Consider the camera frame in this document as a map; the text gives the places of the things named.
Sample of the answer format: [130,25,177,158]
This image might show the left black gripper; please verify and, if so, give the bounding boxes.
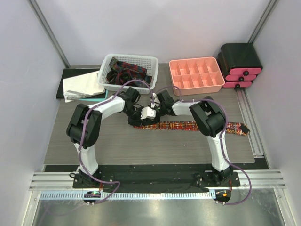
[124,106,147,128]

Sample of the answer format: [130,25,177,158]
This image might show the multicoloured patterned tie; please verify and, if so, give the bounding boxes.
[133,121,250,136]

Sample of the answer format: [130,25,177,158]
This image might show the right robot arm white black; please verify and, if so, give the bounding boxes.
[154,90,233,186]

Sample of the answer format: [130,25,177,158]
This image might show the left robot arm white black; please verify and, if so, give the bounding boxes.
[66,88,142,188]

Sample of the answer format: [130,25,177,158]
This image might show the dark red blue ties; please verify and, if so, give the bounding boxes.
[106,57,152,85]

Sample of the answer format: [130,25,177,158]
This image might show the white plastic mesh basket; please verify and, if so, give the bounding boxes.
[98,54,158,94]

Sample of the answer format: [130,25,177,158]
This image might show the teal tray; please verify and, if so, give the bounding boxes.
[80,90,108,102]

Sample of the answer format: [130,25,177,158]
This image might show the pink compartment organizer tray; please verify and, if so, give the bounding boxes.
[169,57,225,96]

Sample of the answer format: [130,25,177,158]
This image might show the white folded cloth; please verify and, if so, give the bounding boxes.
[63,72,105,103]

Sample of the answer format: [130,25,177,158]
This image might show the black pink drawer unit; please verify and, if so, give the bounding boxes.
[217,43,263,89]

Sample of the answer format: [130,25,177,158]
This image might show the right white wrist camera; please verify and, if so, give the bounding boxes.
[150,93,160,106]

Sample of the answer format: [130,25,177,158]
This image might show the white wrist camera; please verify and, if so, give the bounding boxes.
[150,93,160,106]
[140,107,156,120]

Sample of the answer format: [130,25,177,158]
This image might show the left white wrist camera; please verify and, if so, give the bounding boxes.
[140,107,156,120]

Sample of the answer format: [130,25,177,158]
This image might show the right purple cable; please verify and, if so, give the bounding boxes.
[152,85,253,205]

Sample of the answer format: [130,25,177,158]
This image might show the purple cable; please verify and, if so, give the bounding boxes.
[77,79,156,205]
[152,85,253,205]

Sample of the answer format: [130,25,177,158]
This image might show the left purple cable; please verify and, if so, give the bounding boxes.
[77,79,156,205]

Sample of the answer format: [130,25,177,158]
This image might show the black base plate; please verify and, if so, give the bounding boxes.
[70,164,241,192]

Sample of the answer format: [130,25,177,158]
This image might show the aluminium rail frame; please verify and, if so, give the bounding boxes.
[29,170,286,200]

